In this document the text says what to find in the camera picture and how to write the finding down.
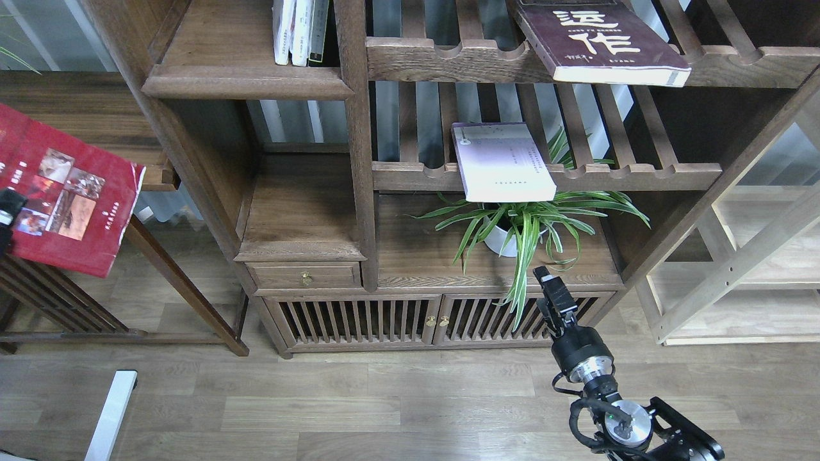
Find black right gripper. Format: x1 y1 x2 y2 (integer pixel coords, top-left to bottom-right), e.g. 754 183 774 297
533 266 613 384

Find green leaves at left edge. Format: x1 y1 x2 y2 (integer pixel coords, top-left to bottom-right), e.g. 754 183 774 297
1 14 42 75

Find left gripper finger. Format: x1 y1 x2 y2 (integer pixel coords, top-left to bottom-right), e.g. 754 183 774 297
1 188 28 257

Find green spider plant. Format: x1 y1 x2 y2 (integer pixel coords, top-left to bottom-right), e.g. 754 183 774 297
425 122 650 327

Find white upright book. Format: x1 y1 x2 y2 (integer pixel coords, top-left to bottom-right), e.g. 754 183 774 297
290 0 313 67
270 0 296 65

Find dark spine upright book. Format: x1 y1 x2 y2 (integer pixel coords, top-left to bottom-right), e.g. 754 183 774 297
307 0 330 67

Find dark wooden bookshelf cabinet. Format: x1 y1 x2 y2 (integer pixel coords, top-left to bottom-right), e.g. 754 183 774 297
82 1 818 358

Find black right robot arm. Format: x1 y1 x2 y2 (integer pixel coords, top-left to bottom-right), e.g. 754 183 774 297
534 266 725 460

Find red paperback book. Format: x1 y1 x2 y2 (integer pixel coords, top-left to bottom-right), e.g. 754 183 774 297
1 106 145 278

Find white upright book middle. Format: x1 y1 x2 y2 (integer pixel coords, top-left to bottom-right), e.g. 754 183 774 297
290 0 313 67

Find light wooden shelf unit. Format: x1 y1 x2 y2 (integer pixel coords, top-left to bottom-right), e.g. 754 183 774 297
634 106 820 347

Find dark maroon Chinese book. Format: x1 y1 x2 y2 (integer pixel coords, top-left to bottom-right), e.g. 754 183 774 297
507 1 691 88

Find white flat bar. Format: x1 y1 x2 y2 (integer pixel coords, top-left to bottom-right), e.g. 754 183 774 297
84 369 138 460

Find dark wooden side table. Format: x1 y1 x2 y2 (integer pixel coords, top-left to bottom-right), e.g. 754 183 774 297
1 70 249 357

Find pale lilac paperback book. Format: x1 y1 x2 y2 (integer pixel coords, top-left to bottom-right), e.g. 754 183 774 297
452 122 557 202

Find white upright book left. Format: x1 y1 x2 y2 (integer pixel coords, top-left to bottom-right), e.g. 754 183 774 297
270 0 296 65

